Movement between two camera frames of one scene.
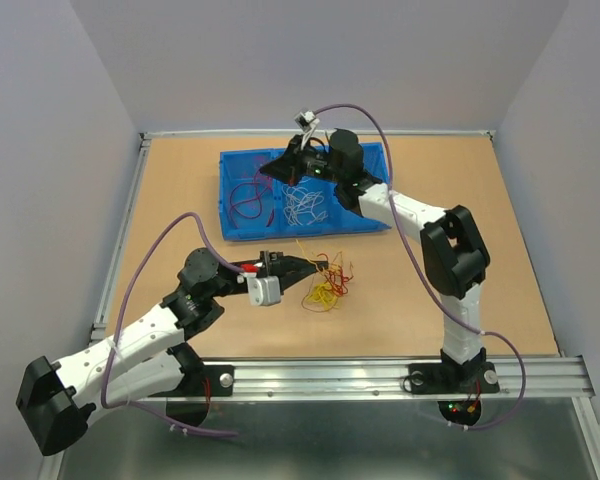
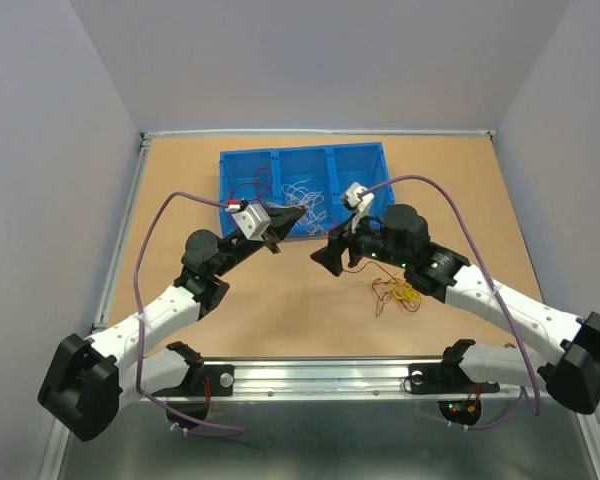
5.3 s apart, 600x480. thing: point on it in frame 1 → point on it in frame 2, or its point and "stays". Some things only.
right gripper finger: x=288 y=168 → x=330 y=255
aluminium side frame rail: x=99 y=329 stays
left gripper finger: x=295 y=268 → x=283 y=218
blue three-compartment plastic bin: x=255 y=204 stays
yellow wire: x=319 y=292 → x=404 y=291
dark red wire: x=245 y=199 stays
